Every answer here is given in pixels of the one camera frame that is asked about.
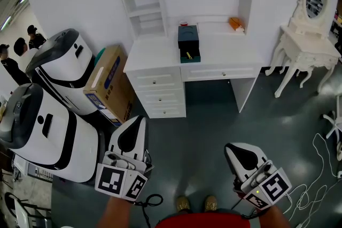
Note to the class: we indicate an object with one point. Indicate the dark teal drawer box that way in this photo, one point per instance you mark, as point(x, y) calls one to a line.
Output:
point(188, 34)

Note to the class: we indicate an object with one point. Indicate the person's left forearm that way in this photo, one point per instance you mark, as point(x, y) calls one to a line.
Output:
point(115, 213)

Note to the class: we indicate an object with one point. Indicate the white power strip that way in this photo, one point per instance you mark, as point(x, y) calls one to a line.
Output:
point(340, 174)

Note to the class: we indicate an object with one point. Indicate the white desk with hutch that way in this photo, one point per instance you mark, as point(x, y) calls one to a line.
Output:
point(152, 57)

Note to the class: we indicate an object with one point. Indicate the white oval mirror stand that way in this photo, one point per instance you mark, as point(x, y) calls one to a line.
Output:
point(302, 24)

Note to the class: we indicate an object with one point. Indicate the brown cardboard box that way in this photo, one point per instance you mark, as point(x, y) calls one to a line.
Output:
point(115, 82)

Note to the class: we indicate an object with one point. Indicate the white metal rack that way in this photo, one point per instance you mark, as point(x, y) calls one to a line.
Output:
point(40, 172)

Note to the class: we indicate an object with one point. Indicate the person's right gold shoe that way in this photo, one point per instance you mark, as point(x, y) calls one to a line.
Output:
point(210, 203)

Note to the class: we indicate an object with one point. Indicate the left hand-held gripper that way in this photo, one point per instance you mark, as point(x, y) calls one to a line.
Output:
point(110, 180)

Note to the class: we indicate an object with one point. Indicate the white carved dressing table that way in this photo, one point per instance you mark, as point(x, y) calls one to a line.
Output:
point(307, 45)

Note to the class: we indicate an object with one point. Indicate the green round object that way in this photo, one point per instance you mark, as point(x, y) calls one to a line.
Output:
point(99, 54)

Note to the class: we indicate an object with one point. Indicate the small red cup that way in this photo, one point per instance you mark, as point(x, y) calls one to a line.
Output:
point(184, 23)

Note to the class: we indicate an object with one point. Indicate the person's gold shoe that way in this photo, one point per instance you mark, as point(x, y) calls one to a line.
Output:
point(210, 203)
point(183, 204)

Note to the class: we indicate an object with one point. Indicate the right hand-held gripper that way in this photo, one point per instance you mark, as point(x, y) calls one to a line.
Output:
point(275, 187)

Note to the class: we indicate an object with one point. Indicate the person's red clothing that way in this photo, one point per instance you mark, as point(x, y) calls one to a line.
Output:
point(205, 221)

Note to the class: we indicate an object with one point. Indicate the small white desk drawer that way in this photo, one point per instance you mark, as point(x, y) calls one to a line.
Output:
point(163, 79)
point(167, 97)
point(171, 110)

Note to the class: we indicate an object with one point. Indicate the white and black robot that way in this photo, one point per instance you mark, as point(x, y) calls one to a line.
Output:
point(56, 136)
point(66, 61)

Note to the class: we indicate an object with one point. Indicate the white chair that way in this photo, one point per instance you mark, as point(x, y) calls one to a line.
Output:
point(334, 128)

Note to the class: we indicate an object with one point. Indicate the black metal chair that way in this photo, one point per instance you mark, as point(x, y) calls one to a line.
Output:
point(8, 203)

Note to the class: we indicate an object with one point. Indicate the wide white desk drawer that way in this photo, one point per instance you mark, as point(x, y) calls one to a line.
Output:
point(211, 73)

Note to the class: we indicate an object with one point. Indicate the orange object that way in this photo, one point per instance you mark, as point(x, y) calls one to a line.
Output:
point(235, 22)

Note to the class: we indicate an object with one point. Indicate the person's left gold shoe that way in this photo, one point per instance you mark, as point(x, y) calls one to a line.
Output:
point(183, 204)

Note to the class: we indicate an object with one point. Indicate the person's right forearm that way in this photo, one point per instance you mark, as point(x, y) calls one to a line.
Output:
point(272, 219)

